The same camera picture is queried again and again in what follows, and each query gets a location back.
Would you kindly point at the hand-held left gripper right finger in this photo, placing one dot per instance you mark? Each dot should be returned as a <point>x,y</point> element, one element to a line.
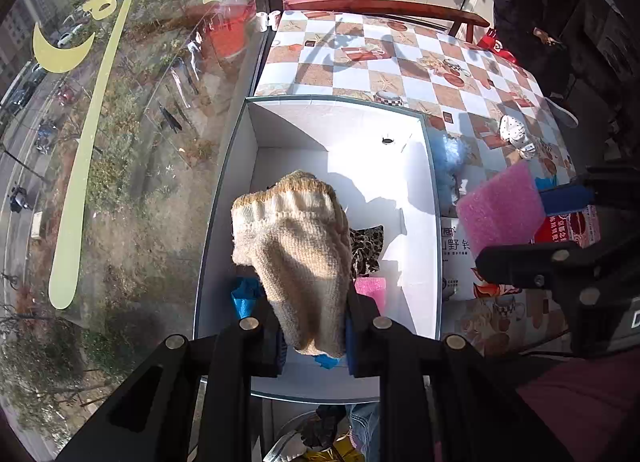
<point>352,349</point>

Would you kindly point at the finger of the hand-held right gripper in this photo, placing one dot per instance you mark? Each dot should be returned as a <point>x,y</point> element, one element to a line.
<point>525,262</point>
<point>565,199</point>

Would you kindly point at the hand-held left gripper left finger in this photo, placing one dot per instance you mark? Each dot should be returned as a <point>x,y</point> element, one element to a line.
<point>265,347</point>

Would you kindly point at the white cardboard box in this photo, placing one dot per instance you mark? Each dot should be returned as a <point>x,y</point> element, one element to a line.
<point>320,141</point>

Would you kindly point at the red plastic stool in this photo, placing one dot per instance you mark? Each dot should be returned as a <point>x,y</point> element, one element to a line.
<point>495,44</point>

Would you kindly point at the red and pink carton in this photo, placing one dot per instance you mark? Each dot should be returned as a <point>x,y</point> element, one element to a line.
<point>575,229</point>

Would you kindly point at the yellow plastic bag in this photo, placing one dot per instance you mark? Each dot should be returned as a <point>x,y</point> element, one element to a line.
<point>335,449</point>

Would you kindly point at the person's legs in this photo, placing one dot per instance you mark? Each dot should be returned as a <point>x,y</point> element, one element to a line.
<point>575,402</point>

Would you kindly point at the wooden bench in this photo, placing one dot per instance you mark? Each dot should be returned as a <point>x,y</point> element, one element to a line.
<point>400,9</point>

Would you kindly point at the floral tissue pack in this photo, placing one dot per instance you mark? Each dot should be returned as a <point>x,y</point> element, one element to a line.
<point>452,267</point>

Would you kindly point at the leopard print cloth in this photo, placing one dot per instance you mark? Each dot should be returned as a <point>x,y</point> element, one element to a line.
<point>367,252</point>

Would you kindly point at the pink sponge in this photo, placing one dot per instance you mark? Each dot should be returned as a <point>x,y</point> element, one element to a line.
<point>500,212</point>
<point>372,289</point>

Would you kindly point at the checked tablecloth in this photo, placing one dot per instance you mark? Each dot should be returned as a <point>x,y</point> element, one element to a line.
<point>320,76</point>

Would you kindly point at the small white cup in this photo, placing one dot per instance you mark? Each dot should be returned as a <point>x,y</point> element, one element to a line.
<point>261,21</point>
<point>274,20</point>

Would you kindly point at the white polka dot sock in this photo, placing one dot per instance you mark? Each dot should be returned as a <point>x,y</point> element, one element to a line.
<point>512,131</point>

